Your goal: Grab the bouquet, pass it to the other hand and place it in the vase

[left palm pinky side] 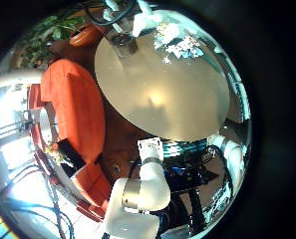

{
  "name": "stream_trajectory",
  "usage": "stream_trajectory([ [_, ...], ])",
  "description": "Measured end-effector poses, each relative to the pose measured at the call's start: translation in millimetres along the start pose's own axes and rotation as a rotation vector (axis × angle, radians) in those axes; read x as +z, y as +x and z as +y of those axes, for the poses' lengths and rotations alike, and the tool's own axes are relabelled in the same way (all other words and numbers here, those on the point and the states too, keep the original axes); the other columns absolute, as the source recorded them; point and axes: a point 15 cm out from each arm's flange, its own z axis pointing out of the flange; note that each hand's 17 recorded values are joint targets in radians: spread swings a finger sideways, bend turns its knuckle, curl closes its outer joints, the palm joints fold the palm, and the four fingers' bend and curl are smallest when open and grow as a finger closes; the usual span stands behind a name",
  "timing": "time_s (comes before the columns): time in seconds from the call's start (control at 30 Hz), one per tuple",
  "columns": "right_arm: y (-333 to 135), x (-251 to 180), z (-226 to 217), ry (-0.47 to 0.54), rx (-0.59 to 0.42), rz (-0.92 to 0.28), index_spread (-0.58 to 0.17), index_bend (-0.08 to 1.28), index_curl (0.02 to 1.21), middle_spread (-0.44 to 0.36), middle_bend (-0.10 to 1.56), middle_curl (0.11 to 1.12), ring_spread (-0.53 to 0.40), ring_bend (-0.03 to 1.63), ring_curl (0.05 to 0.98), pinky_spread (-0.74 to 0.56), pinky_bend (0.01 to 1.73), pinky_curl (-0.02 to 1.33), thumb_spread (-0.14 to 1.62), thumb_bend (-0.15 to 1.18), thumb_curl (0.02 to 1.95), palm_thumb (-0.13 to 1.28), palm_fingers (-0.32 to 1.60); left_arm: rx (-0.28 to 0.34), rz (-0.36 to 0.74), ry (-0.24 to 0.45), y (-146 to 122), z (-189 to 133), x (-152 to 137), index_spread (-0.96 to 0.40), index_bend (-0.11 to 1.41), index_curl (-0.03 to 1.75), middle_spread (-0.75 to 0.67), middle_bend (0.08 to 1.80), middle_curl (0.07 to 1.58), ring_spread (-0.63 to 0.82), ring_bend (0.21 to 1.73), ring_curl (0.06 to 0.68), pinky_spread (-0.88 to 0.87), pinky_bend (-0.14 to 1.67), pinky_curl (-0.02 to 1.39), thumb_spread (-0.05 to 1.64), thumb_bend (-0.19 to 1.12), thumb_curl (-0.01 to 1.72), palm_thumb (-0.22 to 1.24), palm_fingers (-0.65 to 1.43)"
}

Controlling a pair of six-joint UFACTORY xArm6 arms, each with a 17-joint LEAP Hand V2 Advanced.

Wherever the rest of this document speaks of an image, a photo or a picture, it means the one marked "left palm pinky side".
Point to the green leafy plant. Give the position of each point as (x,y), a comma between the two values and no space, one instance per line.
(51,33)

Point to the orange plant pot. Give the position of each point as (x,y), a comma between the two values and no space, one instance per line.
(86,36)

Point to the orange sofa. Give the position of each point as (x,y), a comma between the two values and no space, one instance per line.
(77,109)

